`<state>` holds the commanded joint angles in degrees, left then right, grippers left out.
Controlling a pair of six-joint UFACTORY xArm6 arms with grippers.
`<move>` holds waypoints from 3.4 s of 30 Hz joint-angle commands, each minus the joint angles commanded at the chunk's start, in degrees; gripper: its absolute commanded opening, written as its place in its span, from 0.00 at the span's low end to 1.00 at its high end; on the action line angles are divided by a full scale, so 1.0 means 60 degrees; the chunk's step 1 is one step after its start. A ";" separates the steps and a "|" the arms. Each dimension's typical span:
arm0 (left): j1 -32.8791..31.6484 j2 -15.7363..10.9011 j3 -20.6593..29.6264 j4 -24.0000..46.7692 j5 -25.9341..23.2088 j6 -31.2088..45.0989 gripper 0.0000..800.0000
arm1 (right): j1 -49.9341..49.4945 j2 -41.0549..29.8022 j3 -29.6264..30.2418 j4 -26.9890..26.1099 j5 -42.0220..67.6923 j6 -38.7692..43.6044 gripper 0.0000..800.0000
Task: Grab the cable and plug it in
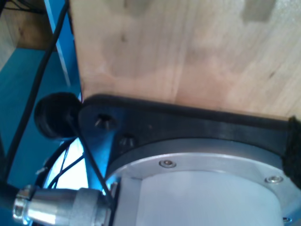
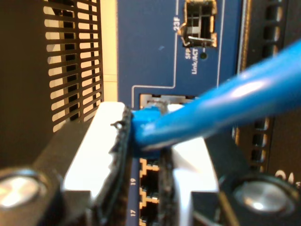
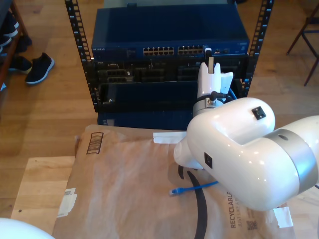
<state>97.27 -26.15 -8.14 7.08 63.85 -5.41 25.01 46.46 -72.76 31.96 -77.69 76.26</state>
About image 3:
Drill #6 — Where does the blue network cable clear plug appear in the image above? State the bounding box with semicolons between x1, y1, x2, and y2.
169;86;238;197

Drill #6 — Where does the black rack tray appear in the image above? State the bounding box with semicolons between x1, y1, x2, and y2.
96;81;246;113

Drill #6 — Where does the black rack server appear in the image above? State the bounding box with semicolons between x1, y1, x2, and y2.
93;59;250;84

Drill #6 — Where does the dark metal chair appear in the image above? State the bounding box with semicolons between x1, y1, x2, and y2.
286;2;319;87

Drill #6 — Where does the brown paper mailer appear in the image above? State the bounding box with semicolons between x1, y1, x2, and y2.
52;124;296;239

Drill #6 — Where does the white label sticker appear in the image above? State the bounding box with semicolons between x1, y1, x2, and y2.
56;188;78;219

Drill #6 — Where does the wooden shoe rack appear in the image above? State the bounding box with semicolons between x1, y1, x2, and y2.
0;0;28;85

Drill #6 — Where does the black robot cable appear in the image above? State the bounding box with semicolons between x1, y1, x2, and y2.
210;91;229;102

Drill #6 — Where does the blue network switch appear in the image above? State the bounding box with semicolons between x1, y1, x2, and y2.
91;4;251;60

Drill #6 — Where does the black server rack frame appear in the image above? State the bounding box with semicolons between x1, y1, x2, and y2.
64;0;275;113

